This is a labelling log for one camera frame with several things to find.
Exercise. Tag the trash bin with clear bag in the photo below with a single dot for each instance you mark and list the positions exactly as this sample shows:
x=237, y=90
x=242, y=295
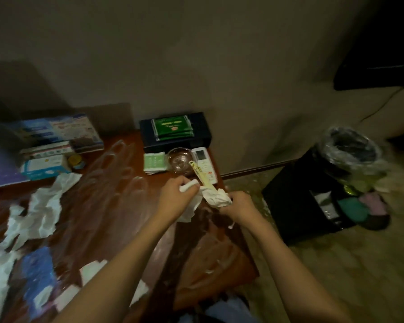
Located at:
x=353, y=150

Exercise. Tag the teal cleaning cloth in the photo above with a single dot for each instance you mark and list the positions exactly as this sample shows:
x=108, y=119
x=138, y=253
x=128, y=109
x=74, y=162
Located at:
x=353, y=209

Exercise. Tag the person's left hand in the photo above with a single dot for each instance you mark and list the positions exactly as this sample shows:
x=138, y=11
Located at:
x=175, y=198

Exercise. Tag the black tissue box green label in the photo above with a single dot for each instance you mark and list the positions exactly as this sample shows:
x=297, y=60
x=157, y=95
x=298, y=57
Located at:
x=196, y=138

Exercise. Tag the person's right forearm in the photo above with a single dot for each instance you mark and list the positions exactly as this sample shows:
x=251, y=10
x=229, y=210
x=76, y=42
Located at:
x=293, y=276

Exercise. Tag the person's right hand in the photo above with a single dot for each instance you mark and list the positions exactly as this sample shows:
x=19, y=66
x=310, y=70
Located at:
x=240, y=207

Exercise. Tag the black television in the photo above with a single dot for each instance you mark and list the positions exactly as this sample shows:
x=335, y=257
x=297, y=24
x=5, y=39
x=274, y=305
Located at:
x=384, y=37

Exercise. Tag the small teal box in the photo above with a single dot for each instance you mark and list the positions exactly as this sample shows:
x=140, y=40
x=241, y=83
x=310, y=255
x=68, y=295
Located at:
x=46, y=167

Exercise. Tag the black low cabinet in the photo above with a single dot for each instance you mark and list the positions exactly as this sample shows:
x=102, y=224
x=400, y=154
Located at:
x=289, y=198

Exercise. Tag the white remote control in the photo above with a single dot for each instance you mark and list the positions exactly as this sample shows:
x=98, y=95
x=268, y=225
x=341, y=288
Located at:
x=207, y=158

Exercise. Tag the white paper scraps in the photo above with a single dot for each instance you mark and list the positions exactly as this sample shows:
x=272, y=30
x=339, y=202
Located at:
x=44, y=208

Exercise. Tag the cream paper strip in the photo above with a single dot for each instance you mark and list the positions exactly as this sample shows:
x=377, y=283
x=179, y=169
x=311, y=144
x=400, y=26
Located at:
x=202, y=174

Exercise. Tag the small green white packet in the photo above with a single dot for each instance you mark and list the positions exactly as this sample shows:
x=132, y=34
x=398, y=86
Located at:
x=155, y=162

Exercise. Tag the white paper scrap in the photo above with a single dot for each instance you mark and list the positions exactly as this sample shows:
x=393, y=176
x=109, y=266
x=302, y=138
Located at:
x=215, y=196

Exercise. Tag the clear glass ashtray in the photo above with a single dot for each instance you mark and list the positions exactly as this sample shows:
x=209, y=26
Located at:
x=180, y=160

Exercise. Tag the person's blue trousers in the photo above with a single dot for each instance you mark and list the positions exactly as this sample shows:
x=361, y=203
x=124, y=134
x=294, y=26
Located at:
x=219, y=311

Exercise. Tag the blue plastic wrapper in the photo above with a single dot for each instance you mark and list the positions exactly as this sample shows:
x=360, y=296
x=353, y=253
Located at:
x=38, y=276

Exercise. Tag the person's left forearm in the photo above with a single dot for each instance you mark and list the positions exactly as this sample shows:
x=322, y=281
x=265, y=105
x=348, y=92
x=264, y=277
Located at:
x=114, y=279

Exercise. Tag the purple desk calendar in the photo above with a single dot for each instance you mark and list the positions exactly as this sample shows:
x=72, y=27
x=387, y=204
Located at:
x=3, y=168

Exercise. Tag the reddish wooden desk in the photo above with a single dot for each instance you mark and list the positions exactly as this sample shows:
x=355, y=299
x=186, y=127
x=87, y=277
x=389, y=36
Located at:
x=121, y=191

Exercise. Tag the small orange jar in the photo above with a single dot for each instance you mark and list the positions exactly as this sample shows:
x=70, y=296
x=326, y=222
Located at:
x=76, y=161

